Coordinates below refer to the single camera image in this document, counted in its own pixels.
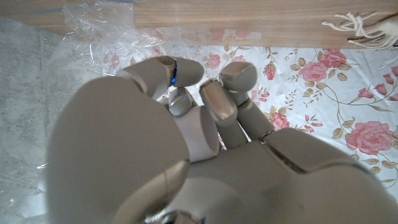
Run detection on beige plaid fringed cloth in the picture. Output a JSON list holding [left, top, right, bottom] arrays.
[[322, 11, 398, 50]]

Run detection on clear plastic bag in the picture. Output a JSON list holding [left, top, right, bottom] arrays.
[[0, 0, 264, 220]]

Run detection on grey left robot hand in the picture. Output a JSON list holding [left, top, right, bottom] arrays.
[[45, 55, 398, 224]]

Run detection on floral rose backdrop cloth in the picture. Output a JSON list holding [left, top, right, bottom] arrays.
[[102, 29, 398, 202]]

